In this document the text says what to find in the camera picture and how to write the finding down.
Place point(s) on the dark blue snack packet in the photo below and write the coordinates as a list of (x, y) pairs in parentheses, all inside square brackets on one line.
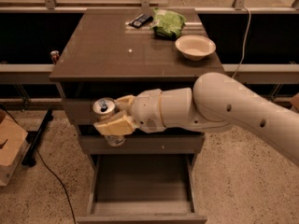
[(141, 20)]

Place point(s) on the grey middle drawer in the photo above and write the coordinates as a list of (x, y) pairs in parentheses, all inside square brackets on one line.
[(149, 143)]

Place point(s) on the silver redbull can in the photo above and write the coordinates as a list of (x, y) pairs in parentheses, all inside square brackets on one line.
[(105, 108)]

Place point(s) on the black stand leg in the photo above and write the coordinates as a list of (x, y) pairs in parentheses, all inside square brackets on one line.
[(33, 138)]

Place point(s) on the cardboard box right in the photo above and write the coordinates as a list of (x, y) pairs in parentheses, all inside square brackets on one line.
[(295, 102)]

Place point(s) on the grey bottom drawer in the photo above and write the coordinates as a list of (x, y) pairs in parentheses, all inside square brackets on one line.
[(142, 189)]

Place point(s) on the cardboard box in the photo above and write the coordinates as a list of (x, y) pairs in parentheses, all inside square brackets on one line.
[(295, 102), (12, 146)]

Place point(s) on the green chip bag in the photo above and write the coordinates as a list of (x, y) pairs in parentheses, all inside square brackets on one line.
[(167, 23)]

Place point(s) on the grey drawer cabinet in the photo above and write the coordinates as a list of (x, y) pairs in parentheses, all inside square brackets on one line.
[(106, 57)]

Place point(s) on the cardboard box left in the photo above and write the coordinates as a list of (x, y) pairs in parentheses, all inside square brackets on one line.
[(12, 146)]

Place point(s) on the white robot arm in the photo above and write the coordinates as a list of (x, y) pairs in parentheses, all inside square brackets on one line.
[(214, 104)]

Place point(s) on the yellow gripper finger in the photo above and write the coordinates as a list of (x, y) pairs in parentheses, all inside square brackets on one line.
[(125, 102), (119, 124)]

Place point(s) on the white bowl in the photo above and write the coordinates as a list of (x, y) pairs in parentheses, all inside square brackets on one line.
[(195, 47)]

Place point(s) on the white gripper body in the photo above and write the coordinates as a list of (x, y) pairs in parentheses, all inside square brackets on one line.
[(146, 110)]

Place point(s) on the red can behind cabinet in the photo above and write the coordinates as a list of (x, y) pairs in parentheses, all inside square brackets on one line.
[(55, 55)]

